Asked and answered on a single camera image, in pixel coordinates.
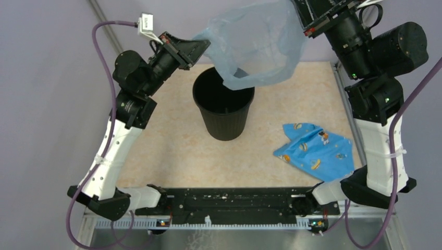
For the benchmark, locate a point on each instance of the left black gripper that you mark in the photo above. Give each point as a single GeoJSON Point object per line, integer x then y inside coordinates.
{"type": "Point", "coordinates": [194, 49]}

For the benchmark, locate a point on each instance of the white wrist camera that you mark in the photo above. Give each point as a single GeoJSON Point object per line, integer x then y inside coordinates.
{"type": "Point", "coordinates": [146, 27]}
{"type": "Point", "coordinates": [366, 3]}

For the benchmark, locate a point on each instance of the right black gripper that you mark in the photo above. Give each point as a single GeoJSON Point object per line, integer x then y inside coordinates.
{"type": "Point", "coordinates": [316, 15]}

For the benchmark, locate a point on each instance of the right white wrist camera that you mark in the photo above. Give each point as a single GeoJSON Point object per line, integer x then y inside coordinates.
{"type": "Point", "coordinates": [366, 3]}

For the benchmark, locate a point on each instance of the blue patterned cloth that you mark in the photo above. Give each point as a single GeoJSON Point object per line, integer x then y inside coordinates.
{"type": "Point", "coordinates": [322, 154]}

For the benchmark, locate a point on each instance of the black plastic trash bin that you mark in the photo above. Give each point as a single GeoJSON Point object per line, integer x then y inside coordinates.
{"type": "Point", "coordinates": [224, 111]}

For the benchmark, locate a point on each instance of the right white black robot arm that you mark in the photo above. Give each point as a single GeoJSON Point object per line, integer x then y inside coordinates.
{"type": "Point", "coordinates": [375, 99]}

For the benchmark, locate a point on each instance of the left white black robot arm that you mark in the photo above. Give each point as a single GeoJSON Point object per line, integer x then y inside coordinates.
{"type": "Point", "coordinates": [133, 107]}

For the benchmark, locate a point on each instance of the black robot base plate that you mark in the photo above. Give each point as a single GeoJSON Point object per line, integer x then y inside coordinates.
{"type": "Point", "coordinates": [238, 205]}

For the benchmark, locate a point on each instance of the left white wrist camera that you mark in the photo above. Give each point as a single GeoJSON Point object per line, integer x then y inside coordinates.
{"type": "Point", "coordinates": [146, 27]}

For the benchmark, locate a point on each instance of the white cable duct rail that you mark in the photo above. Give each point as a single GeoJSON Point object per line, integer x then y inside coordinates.
{"type": "Point", "coordinates": [162, 223]}

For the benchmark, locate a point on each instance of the translucent blue trash bag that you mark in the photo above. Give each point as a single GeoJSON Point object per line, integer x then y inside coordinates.
{"type": "Point", "coordinates": [256, 45]}

